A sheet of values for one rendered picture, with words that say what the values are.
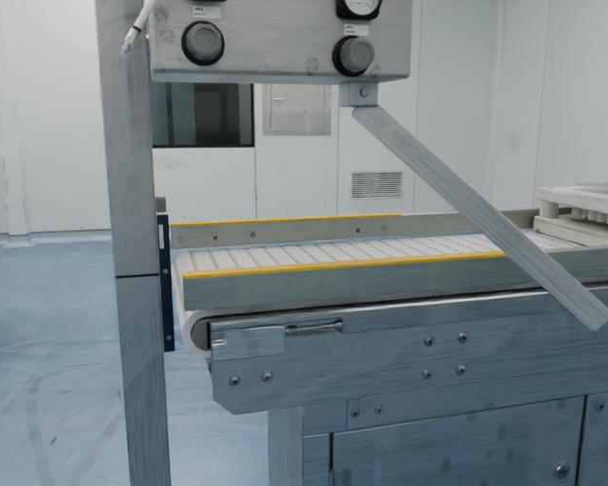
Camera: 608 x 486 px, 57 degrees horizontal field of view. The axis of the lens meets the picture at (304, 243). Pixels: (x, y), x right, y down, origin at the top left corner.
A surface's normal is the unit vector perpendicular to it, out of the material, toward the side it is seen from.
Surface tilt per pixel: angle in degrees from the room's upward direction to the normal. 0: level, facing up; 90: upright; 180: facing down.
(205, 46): 90
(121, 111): 90
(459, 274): 90
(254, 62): 90
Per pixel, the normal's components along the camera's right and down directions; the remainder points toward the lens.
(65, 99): 0.23, 0.20
